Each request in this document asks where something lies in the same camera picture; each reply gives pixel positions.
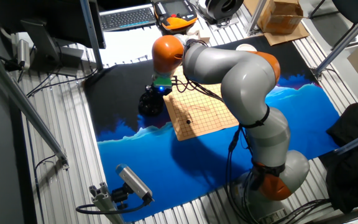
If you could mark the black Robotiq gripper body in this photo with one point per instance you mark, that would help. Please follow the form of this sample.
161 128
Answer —
158 91

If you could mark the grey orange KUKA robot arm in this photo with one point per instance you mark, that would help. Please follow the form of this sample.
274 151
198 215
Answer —
244 87

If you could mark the tan Go board sheet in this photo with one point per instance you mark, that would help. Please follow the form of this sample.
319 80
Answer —
200 115

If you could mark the green flange adapter plate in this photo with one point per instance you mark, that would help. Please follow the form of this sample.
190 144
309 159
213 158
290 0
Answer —
162 81

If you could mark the black bowl of black stones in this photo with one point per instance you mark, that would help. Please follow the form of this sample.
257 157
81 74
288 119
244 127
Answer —
150 107

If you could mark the large pale wooden block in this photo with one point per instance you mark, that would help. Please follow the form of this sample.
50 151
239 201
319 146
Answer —
204 40

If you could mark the small pale wooden block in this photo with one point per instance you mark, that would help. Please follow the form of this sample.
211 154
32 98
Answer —
194 31

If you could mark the orange black teach pendant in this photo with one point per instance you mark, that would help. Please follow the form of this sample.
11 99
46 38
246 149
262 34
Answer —
176 15

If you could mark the black computer keyboard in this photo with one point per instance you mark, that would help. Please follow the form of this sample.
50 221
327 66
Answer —
126 18

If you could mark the blue and black landscape mat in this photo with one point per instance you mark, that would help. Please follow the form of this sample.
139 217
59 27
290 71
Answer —
182 168

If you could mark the white bowl of white stones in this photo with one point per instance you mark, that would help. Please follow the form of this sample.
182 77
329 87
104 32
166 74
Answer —
246 47

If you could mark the black round spool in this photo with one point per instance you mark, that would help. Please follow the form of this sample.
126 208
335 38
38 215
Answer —
224 7

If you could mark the grey monitor stand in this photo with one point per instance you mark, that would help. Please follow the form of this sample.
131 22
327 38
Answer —
48 49

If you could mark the black computer monitor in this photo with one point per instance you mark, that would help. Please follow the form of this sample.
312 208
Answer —
42 18

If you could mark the silver cylindrical device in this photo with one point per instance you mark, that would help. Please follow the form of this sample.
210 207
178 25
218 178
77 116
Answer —
23 54

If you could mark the brown cardboard box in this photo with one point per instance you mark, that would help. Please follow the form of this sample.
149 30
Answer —
280 15

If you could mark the black jacket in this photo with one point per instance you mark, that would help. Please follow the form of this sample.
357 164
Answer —
353 161

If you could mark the dark office chair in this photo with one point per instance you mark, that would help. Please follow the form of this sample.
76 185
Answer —
350 7

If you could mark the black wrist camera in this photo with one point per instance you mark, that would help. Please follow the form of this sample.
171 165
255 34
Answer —
168 91

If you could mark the aluminium frame post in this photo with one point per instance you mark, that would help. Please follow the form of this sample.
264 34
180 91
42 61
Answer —
256 15
92 34

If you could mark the silver exterior camera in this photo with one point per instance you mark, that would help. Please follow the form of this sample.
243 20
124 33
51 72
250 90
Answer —
134 182

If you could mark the short aluminium camera mount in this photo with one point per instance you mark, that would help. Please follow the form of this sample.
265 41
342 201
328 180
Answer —
104 202

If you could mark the aluminium frame beam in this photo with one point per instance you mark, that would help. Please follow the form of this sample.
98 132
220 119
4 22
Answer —
23 102
343 40
356 141

